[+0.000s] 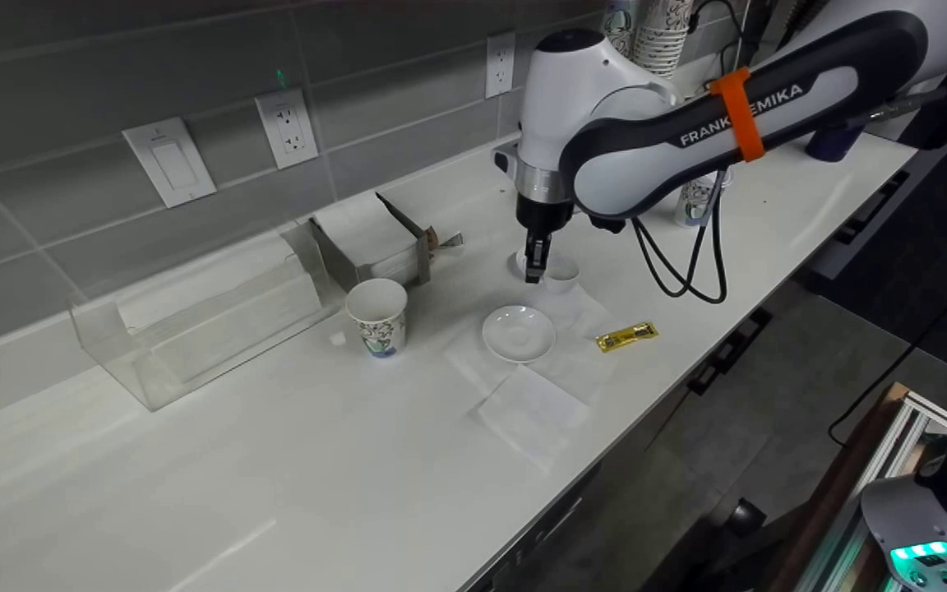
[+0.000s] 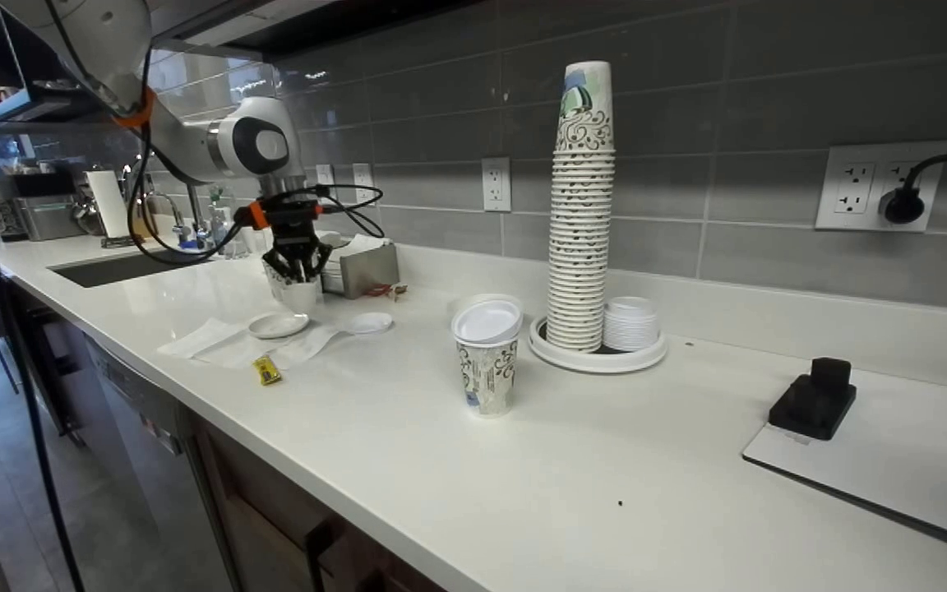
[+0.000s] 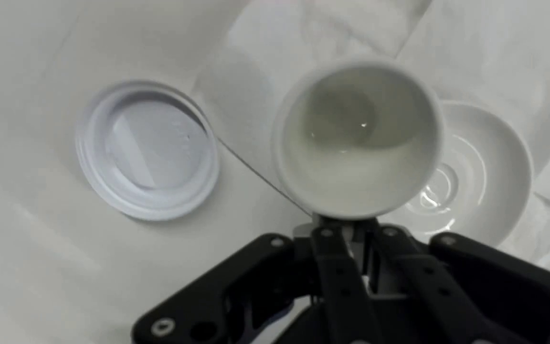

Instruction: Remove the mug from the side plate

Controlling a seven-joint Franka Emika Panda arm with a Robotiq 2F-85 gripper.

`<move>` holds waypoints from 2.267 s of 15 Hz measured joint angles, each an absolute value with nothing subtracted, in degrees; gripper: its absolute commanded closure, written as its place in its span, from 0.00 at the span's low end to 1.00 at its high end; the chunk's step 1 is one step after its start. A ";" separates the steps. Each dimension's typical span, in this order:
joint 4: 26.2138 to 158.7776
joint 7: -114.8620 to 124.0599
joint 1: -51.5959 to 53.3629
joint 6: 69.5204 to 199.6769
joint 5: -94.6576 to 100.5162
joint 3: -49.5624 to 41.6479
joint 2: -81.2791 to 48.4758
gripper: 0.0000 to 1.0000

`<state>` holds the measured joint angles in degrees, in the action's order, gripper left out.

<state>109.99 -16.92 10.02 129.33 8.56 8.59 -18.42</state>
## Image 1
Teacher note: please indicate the clear plastic container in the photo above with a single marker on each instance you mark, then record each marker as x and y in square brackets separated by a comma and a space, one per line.
[211, 317]

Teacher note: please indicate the white wall switch plate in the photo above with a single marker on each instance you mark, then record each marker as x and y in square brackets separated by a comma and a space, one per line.
[169, 161]

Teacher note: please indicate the white wall outlet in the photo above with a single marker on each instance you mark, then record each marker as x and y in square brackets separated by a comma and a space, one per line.
[501, 64]
[288, 130]

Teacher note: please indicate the dark base cabinet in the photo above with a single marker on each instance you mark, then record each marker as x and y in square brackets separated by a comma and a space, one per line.
[545, 542]

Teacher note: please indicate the grey robot base green light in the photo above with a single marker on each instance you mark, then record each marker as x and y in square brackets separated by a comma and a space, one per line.
[935, 528]

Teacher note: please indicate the white metal frame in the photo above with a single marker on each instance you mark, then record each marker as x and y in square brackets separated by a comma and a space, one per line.
[912, 423]

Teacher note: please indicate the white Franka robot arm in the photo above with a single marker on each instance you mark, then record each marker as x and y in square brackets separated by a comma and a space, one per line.
[650, 142]

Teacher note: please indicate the white patterned mug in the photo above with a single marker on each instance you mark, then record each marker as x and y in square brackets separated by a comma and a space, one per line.
[375, 317]

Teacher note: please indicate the patterned paper cup with lid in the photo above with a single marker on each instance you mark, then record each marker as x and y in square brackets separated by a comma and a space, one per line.
[703, 199]

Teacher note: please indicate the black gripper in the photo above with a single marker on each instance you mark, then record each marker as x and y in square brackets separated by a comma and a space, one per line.
[545, 214]

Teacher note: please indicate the yellow sachet packet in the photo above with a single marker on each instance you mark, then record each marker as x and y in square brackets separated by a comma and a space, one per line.
[626, 337]

